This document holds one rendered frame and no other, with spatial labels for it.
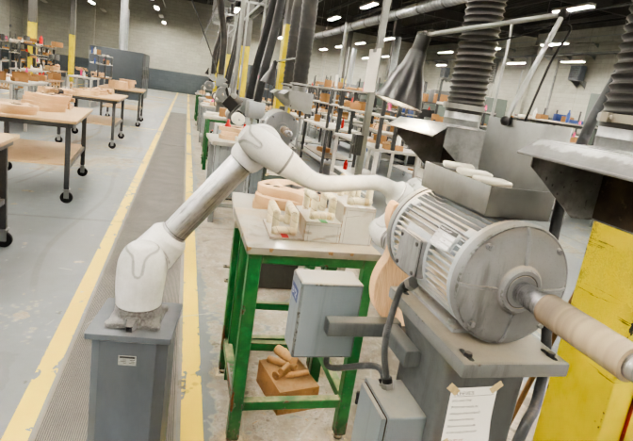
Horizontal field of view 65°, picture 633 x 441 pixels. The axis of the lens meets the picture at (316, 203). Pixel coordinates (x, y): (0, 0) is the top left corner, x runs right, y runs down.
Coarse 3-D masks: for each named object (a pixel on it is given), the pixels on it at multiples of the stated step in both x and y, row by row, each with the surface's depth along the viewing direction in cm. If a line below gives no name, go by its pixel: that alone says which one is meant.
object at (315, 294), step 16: (304, 272) 124; (320, 272) 126; (336, 272) 127; (352, 272) 129; (304, 288) 118; (320, 288) 119; (336, 288) 120; (352, 288) 121; (304, 304) 119; (320, 304) 120; (336, 304) 121; (352, 304) 122; (288, 320) 127; (304, 320) 120; (320, 320) 121; (288, 336) 125; (304, 336) 121; (320, 336) 122; (336, 336) 123; (352, 336) 124; (304, 352) 122; (320, 352) 123; (336, 352) 124; (336, 368) 126; (352, 368) 121; (368, 368) 118
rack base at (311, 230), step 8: (304, 216) 218; (304, 224) 213; (312, 224) 212; (320, 224) 212; (328, 224) 213; (336, 224) 214; (304, 232) 212; (312, 232) 212; (320, 232) 213; (328, 232) 214; (336, 232) 215; (304, 240) 213; (312, 240) 213; (320, 240) 214; (328, 240) 215; (336, 240) 216
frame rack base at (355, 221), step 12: (336, 204) 225; (348, 204) 216; (336, 216) 223; (348, 216) 214; (360, 216) 215; (372, 216) 217; (348, 228) 216; (360, 228) 217; (348, 240) 217; (360, 240) 218
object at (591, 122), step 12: (600, 96) 98; (600, 108) 98; (588, 120) 99; (588, 132) 99; (552, 216) 102; (552, 228) 102; (540, 384) 104; (540, 396) 104; (528, 408) 102; (540, 408) 103; (528, 420) 99; (516, 432) 100; (528, 432) 99
